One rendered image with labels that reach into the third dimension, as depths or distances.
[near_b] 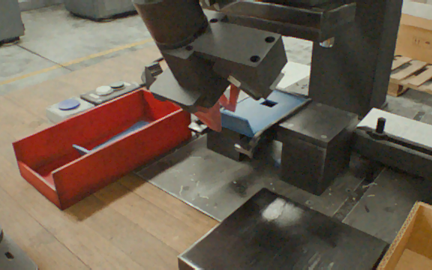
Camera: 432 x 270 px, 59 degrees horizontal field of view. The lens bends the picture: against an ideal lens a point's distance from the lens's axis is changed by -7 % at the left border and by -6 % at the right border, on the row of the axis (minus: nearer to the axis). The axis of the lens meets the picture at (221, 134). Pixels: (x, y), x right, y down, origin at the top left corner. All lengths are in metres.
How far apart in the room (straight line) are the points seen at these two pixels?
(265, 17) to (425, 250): 0.33
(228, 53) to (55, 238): 0.30
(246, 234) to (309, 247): 0.07
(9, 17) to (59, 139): 4.46
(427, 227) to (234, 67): 0.27
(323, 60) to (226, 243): 0.44
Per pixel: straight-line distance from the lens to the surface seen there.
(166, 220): 0.51
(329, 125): 0.55
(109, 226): 0.51
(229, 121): 0.51
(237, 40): 0.37
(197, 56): 0.38
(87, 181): 0.56
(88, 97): 0.80
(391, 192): 0.59
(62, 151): 0.66
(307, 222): 0.48
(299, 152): 0.54
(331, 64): 0.77
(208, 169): 0.60
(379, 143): 0.56
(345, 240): 0.47
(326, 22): 0.48
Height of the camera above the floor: 1.23
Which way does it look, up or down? 29 degrees down
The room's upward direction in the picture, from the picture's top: straight up
